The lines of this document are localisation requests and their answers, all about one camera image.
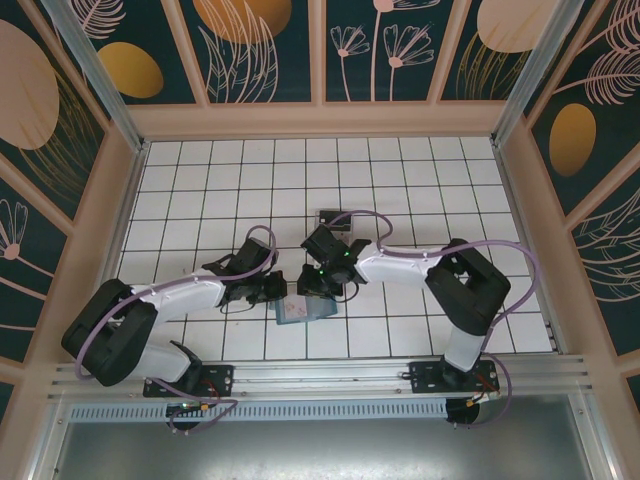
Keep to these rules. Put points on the blue leather card holder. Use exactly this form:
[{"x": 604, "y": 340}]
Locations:
[{"x": 322, "y": 311}]

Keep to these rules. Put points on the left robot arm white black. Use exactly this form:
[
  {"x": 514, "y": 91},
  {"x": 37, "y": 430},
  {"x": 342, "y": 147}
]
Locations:
[{"x": 175, "y": 295}]

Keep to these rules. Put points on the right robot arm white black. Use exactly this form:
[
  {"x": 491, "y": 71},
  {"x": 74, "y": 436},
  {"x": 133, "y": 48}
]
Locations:
[{"x": 400, "y": 262}]

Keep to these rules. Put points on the clear acrylic card stand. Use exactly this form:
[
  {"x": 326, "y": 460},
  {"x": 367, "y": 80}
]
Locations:
[{"x": 345, "y": 232}]

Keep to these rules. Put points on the aluminium table edge strip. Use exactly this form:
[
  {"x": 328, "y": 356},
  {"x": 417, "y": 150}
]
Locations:
[
  {"x": 530, "y": 250},
  {"x": 117, "y": 250}
]

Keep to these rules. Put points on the grey metal sheet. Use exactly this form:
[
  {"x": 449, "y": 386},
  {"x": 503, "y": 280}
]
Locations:
[{"x": 320, "y": 450}]

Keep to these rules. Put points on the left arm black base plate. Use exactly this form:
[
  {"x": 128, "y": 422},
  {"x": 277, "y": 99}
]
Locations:
[{"x": 222, "y": 375}]

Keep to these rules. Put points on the aluminium mounting rail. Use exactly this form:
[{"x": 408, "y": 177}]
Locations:
[{"x": 320, "y": 375}]

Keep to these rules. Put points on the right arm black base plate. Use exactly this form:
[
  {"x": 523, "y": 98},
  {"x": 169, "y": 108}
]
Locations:
[{"x": 422, "y": 375}]

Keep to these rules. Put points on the aluminium frame post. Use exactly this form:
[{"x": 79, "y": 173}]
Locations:
[
  {"x": 97, "y": 75},
  {"x": 530, "y": 75}
]

